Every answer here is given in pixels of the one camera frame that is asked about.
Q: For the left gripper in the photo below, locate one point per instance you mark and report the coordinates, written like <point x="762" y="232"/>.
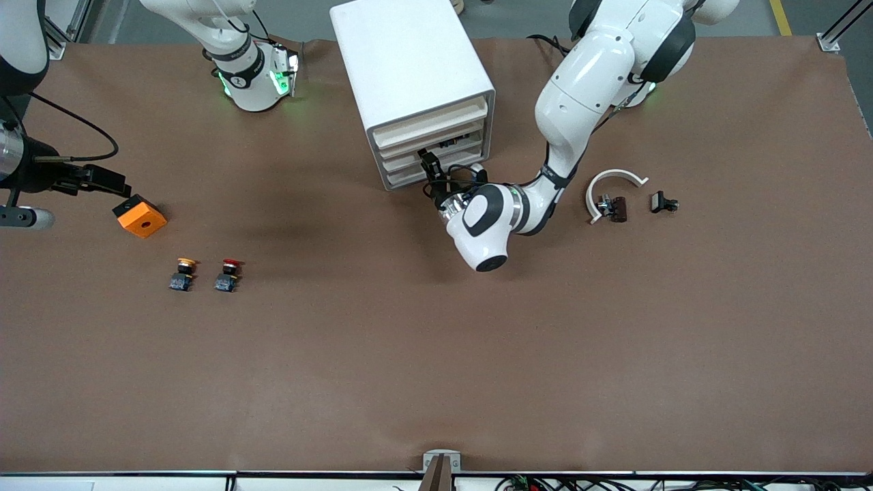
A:
<point x="441" y="189"/>

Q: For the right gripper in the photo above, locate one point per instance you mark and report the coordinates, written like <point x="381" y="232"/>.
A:
<point x="39" y="174"/>

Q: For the white plastic drawer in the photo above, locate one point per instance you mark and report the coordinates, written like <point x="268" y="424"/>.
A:
<point x="406" y="179"/>
<point x="406" y="164"/>
<point x="430" y="125"/>
<point x="409" y="146"/>

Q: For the green push button switch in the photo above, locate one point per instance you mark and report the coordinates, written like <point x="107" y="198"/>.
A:
<point x="455" y="144"/>

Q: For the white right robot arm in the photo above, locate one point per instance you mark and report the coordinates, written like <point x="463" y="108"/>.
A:
<point x="249" y="75"/>

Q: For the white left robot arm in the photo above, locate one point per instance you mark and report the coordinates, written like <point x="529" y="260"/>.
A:
<point x="586" y="88"/>

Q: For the white drawer cabinet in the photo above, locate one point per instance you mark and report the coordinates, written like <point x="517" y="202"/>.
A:
<point x="409" y="61"/>

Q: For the brown block with metal clip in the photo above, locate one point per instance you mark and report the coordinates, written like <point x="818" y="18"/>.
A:
<point x="617" y="208"/>

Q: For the orange button enclosure box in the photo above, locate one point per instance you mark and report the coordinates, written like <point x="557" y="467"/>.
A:
<point x="142" y="219"/>

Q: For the yellow push button switch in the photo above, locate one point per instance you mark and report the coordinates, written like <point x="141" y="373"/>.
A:
<point x="183" y="276"/>

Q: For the aluminium frame profile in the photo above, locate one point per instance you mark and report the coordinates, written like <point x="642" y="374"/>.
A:
<point x="54" y="49"/>
<point x="829" y="42"/>

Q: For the red push button switch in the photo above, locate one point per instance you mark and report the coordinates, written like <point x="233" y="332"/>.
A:
<point x="227" y="276"/>

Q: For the white curved plastic bracket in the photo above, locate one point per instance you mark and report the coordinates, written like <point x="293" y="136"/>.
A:
<point x="614" y="174"/>

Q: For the small black switch component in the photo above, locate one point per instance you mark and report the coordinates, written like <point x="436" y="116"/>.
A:
<point x="660" y="202"/>

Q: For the grey metal bracket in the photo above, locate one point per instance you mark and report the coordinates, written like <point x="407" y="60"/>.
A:
<point x="442" y="458"/>

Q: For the brown camera post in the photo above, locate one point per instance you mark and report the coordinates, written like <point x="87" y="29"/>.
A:
<point x="436" y="479"/>

